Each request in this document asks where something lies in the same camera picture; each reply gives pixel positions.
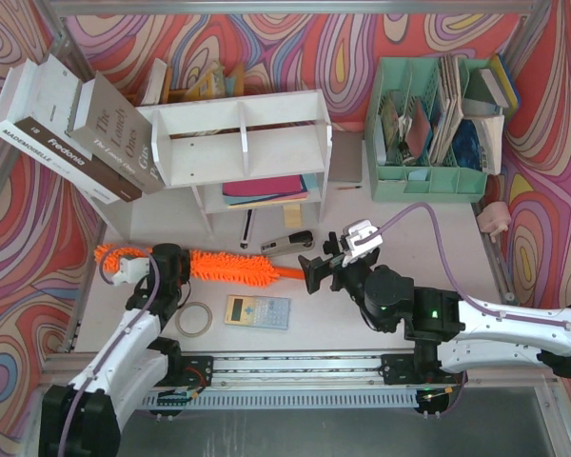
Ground pink piggy figurine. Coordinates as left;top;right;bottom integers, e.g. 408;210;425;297
477;201;511;243

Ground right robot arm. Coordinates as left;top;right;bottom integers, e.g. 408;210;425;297
298;233;571;384

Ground black T-shaped clip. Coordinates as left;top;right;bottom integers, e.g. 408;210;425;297
323;231;341;256

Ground orange chenille duster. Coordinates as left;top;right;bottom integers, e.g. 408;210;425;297
93;244;305;288

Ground books in organizer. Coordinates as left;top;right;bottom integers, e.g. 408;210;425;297
366;54;520;175

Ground books behind shelf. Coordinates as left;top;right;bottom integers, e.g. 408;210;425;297
126;58;245;106

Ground roll of tape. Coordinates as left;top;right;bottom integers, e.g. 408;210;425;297
175;302;213;338

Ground white utility knife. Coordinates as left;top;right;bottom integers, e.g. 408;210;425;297
240;209;254;249

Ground stack of coloured paper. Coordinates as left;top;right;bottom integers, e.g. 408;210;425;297
221;173;319;208

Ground grey notebook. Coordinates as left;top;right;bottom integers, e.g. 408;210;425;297
328;131;363;183

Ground grey Lonely Ones book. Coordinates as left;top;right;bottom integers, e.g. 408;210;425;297
69;72;165;194

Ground yellow sticky note pad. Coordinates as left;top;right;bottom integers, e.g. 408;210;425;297
283;204;303;229

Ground yellow grey calculator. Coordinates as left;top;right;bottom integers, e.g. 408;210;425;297
225;295;290;330

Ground mint green desk organizer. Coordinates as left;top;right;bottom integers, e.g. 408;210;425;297
364;55;487;203

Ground grey black stapler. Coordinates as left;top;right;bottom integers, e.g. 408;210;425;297
261;230;315;257

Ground large white brown book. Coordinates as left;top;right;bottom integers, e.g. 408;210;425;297
0;56;142;204

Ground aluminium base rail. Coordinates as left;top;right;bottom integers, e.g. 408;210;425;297
42;350;558;411

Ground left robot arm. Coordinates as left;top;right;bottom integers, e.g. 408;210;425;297
38;243;191;456

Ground white wooden bookshelf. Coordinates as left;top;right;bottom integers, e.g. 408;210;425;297
131;90;332;229

